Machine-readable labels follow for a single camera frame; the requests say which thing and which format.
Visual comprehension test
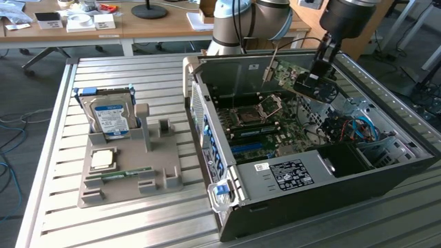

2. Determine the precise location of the blue floor cable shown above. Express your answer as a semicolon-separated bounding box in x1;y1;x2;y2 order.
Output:
0;125;28;223

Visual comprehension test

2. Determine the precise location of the perforated metal drive cage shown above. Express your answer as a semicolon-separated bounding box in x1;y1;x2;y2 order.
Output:
294;92;374;125

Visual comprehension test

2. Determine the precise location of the metal socket cover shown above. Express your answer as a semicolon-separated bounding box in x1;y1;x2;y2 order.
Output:
257;93;284;117

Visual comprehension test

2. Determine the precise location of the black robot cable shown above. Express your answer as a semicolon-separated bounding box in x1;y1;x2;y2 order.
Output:
229;0;257;54

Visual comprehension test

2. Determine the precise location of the black open PC case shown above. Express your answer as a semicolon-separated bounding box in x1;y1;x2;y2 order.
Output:
183;46;440;242

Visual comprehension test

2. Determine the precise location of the green graphics card black fan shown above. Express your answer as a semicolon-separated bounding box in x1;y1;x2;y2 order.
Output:
260;45;341;104

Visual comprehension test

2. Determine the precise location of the white paper stack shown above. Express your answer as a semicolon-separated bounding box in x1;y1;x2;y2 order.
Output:
187;11;215;32

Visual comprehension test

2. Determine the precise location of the white box with black top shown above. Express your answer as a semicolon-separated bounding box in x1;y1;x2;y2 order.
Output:
33;12;65;29

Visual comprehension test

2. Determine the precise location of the blue disk wire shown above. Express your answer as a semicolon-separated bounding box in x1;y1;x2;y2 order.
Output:
350;116;380;142

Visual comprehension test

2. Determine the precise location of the white desk frame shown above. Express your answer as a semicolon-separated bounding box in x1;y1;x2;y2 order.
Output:
377;0;441;72

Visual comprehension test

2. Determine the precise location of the grey power supply unit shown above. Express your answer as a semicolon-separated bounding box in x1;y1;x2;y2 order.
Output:
236;151;337;201

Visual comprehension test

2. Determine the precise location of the hard disk in blue caddy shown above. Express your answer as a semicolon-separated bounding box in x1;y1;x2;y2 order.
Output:
73;84;137;142

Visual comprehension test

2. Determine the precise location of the small white box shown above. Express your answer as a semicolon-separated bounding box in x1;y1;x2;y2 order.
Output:
93;13;116;30

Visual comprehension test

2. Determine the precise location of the green motherboard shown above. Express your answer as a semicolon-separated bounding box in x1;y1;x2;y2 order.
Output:
216;103;332;161

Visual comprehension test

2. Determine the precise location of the flat white box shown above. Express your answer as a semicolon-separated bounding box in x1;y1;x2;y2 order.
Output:
65;19;97;33

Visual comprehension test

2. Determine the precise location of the blue case release latch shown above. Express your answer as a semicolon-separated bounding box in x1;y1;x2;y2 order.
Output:
213;182;231;196

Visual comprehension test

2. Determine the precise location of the CPU socket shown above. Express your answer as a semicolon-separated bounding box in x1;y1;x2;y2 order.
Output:
233;105;268;125

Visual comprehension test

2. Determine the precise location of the clear plastic bag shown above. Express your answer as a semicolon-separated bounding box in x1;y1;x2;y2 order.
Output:
0;0;33;24

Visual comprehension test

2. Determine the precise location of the green RAM stick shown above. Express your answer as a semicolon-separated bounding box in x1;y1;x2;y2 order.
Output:
85;167;155;180
231;124;278;137

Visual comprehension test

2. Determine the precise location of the grey parts rack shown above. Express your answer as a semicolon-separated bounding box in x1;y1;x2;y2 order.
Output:
77;102;185;209

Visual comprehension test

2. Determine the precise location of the grey floor cable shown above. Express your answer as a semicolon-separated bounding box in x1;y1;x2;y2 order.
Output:
0;107;53;125

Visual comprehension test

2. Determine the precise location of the blue expansion slot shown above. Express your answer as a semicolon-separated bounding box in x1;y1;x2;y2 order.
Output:
229;143;274;153

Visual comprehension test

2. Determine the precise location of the silver CPU chip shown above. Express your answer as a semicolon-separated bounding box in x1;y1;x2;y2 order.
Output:
89;149;115;170

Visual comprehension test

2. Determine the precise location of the red disk wire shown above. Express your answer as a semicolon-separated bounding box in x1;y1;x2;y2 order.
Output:
338;121;349;142

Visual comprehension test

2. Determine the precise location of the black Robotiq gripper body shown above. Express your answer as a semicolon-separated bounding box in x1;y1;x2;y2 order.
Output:
318;0;377;40

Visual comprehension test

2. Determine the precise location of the black round lamp base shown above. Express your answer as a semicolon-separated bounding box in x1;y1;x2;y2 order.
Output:
131;0;169;19

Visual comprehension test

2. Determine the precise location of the wooden office desk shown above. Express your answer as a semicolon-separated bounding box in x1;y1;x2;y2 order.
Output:
123;0;313;56
0;0;125;75

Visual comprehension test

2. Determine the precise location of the metal disk bay bracket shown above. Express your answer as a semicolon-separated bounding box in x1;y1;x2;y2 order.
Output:
354;133;432;168

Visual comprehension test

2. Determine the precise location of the brown cardboard box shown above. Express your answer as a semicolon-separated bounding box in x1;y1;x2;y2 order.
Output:
199;0;216;25

